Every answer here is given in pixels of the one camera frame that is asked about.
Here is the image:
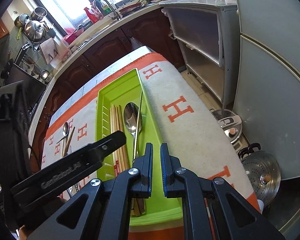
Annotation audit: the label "black stove splash guard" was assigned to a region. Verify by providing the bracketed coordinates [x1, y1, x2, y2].
[5, 62, 47, 110]

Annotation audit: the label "hanging steel pots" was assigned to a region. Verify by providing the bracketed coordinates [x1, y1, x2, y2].
[25, 20, 45, 42]

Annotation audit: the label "window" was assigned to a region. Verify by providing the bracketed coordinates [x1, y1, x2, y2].
[27, 0, 140, 35]

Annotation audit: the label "red spray bottle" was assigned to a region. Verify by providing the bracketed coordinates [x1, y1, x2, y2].
[84, 6, 95, 23]

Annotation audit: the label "steel pot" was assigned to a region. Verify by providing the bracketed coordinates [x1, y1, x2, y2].
[30, 6, 46, 22]
[14, 14, 30, 28]

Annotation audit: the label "wooden cutting board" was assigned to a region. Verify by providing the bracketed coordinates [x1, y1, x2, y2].
[39, 37, 68, 64]

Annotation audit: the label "pressure cooker lid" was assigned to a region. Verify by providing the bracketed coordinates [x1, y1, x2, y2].
[211, 109, 242, 144]

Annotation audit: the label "red basin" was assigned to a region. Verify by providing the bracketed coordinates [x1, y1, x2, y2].
[62, 26, 84, 43]

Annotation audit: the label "large steel spoon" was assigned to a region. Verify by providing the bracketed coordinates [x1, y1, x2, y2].
[123, 102, 143, 160]

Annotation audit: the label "pink container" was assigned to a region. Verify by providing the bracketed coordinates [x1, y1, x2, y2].
[60, 50, 72, 63]

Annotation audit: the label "hanging plastic bag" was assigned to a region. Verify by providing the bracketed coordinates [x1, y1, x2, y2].
[130, 36, 144, 53]

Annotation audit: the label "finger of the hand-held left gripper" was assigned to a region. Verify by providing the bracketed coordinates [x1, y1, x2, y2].
[87, 130, 127, 160]

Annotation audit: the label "steel steamer pot lid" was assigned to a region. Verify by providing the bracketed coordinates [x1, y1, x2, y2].
[237, 142, 282, 205]

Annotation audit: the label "grey cabinet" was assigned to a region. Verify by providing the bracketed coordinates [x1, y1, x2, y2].
[159, 0, 240, 109]

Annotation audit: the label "dark wooden base cabinets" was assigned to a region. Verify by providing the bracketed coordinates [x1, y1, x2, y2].
[31, 5, 185, 155]

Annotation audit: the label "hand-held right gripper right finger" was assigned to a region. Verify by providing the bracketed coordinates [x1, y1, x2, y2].
[160, 142, 285, 240]

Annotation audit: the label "green plastic tray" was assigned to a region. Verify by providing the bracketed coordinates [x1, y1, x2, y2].
[95, 68, 183, 227]

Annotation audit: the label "wooden chopstick with banded end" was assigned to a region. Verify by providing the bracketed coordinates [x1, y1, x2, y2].
[118, 104, 130, 170]
[115, 105, 127, 172]
[112, 106, 123, 173]
[110, 106, 119, 174]

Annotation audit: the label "grey refrigerator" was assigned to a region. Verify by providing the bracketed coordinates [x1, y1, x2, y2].
[222, 0, 300, 230]

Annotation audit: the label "steel faucet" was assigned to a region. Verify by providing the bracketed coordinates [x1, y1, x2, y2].
[92, 0, 122, 20]

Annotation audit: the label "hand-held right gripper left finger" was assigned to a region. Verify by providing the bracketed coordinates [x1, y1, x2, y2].
[32, 142, 154, 240]

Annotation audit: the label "red pan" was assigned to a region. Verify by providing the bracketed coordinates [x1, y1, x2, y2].
[119, 1, 145, 14]

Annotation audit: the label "white kitchen countertop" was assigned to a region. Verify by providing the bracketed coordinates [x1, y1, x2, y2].
[27, 0, 238, 140]

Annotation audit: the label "orange and beige printed blanket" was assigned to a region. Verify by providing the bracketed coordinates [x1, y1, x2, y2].
[40, 52, 262, 240]

